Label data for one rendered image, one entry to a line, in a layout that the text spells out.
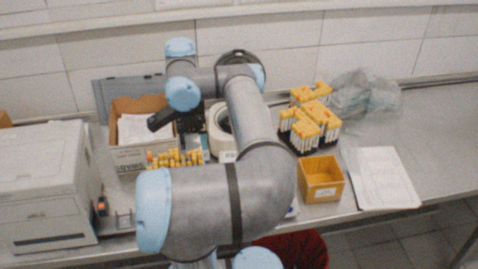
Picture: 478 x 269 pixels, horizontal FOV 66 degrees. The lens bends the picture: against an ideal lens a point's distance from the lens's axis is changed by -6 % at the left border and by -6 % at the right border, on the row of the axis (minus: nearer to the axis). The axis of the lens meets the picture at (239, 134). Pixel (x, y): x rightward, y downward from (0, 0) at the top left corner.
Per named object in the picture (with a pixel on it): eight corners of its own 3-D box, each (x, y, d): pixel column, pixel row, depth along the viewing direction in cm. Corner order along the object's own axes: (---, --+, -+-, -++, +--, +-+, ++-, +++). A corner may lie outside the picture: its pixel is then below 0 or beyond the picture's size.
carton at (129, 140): (115, 176, 142) (107, 146, 132) (117, 126, 163) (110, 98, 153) (181, 167, 146) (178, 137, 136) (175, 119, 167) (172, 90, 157)
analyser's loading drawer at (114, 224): (87, 239, 119) (82, 230, 116) (88, 223, 124) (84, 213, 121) (151, 230, 122) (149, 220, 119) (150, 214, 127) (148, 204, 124)
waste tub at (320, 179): (304, 205, 133) (308, 186, 127) (294, 176, 143) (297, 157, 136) (341, 200, 135) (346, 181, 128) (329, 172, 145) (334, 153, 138)
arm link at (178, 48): (162, 52, 88) (162, 35, 94) (166, 92, 95) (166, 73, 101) (196, 50, 88) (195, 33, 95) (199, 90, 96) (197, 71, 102)
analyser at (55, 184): (12, 255, 116) (-31, 195, 96) (27, 190, 136) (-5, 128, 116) (107, 243, 121) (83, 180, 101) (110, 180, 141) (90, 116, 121)
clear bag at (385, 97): (358, 110, 173) (364, 85, 164) (360, 90, 185) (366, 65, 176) (403, 119, 169) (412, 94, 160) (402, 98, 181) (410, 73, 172)
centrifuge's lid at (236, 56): (210, 51, 146) (210, 43, 153) (212, 109, 160) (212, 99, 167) (267, 51, 147) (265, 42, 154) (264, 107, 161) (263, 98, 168)
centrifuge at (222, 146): (209, 172, 144) (208, 148, 136) (210, 121, 166) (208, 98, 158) (274, 170, 145) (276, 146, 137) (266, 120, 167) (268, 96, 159)
